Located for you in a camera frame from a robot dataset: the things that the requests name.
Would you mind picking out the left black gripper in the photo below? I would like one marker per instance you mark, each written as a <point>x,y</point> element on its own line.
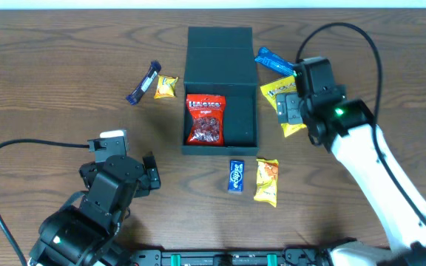
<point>150,173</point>

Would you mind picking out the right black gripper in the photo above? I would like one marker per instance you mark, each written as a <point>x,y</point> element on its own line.
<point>288,107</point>

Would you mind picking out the large yellow snack bag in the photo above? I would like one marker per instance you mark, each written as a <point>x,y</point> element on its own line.
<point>271,90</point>

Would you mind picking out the blue snack bar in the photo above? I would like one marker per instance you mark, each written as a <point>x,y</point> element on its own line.
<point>274,62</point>

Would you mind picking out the red candy bag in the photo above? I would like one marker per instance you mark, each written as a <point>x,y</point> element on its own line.
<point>207,112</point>

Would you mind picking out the dark green box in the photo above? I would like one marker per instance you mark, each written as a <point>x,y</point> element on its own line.
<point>220,61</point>

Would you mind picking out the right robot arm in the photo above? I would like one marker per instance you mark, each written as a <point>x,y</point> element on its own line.
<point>347,130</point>

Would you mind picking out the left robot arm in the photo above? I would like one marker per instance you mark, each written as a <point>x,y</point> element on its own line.
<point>84,229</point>

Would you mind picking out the blue eclipse gum pack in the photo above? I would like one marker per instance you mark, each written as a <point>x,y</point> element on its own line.
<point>236,175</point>

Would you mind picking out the small yellow candy packet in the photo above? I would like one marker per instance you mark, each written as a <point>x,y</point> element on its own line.
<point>166,87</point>

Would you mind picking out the dark blue candy bar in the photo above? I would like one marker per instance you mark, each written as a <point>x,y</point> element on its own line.
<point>136,95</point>

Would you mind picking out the yellow orange snack packet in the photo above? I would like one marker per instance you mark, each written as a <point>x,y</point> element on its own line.
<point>266,181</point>

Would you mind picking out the black mounting rail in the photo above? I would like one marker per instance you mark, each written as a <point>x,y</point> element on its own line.
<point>285,257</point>

